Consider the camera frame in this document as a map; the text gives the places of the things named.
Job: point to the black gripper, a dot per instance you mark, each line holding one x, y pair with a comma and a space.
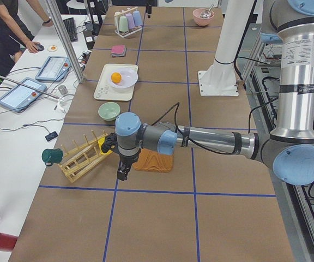
127, 160

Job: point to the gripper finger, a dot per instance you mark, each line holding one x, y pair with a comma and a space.
148, 10

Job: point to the white round plate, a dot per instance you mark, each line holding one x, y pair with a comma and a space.
129, 78

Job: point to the orange fruit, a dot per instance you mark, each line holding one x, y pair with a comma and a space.
116, 77

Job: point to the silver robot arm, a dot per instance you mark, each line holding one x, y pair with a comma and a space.
287, 150

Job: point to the brown wooden tray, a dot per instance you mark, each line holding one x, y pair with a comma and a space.
153, 162

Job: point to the cream bear tray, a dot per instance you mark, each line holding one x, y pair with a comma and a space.
104, 91

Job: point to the blue cup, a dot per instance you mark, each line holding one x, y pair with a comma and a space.
137, 18

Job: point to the purple cup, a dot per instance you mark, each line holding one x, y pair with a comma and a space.
130, 20

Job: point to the green cup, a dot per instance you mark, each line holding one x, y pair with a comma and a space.
123, 24

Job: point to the yellow mug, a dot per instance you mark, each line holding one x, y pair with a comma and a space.
102, 149

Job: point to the wooden mug rack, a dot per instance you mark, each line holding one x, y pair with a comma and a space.
82, 158

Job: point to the pink cloth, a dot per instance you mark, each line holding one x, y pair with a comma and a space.
118, 50

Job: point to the pink bowl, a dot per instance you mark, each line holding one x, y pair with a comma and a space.
199, 21

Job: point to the metal scoop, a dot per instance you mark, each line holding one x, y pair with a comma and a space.
207, 13

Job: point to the grey cloth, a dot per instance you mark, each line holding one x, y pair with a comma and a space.
118, 55

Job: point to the green bowl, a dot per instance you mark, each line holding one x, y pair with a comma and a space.
109, 111

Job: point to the dark green mug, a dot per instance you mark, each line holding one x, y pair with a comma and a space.
51, 156

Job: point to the small black device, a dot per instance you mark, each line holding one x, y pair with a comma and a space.
51, 136

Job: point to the black keyboard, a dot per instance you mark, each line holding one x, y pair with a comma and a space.
70, 27

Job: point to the small metal weight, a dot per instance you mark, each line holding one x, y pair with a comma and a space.
62, 90

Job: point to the far teach pendant tablet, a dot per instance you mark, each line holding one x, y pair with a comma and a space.
54, 69

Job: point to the teach pendant tablet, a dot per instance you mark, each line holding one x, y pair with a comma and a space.
20, 97
54, 69

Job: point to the computer mouse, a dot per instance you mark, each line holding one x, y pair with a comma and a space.
39, 47

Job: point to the near teach pendant tablet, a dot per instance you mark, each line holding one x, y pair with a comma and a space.
20, 97

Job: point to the long metal reacher stick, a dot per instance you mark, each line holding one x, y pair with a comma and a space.
30, 87

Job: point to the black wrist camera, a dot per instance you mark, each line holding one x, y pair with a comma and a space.
111, 142

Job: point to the white wire cup rack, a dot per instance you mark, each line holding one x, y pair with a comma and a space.
117, 15

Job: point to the aluminium frame post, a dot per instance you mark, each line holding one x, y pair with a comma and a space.
64, 38

